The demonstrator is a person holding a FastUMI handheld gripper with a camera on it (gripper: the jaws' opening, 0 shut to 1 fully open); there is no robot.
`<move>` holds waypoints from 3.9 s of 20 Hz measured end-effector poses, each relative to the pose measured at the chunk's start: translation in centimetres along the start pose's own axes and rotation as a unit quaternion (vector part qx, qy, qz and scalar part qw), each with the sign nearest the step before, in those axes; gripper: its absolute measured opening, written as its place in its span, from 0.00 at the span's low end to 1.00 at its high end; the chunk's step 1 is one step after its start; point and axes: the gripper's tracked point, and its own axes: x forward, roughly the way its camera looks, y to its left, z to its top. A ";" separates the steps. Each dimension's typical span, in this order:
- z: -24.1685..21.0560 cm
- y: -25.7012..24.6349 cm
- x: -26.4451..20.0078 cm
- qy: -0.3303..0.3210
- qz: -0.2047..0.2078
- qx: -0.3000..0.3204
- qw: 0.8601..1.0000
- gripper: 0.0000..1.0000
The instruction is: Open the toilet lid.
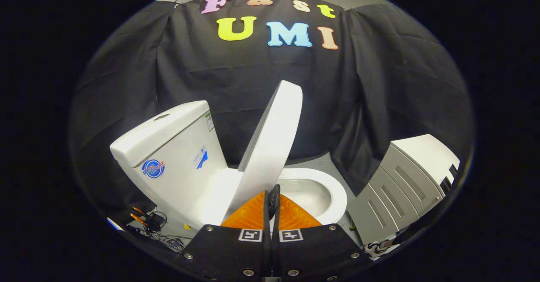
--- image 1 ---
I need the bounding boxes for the white grey slotted cabinet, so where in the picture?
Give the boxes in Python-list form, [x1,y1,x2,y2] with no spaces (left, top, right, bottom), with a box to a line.
[348,134,460,245]

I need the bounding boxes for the orange black hand tools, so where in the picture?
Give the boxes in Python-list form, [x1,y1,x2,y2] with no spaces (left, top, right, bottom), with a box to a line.
[130,207,167,234]

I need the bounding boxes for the white ceramic toilet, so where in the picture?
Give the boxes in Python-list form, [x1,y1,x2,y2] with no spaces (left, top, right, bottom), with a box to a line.
[110,100,348,233]

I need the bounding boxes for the white toilet seat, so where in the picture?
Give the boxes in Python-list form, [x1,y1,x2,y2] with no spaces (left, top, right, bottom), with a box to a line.
[276,168,348,226]

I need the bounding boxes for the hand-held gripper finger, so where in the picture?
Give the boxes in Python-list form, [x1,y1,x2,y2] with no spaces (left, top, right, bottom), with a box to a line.
[271,193,375,282]
[174,190,272,282]

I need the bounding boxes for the person's white black shoe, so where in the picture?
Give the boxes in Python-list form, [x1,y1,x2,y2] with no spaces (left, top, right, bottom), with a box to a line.
[364,239,397,258]

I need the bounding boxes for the white toilet lid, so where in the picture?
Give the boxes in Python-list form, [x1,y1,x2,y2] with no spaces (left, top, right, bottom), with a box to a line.
[230,80,303,222]

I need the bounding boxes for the black round lid handle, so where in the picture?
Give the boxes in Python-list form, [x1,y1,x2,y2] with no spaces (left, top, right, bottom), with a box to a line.
[268,184,281,220]

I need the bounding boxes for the black backdrop cloth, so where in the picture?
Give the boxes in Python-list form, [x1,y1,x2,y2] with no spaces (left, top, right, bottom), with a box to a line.
[70,0,475,228]

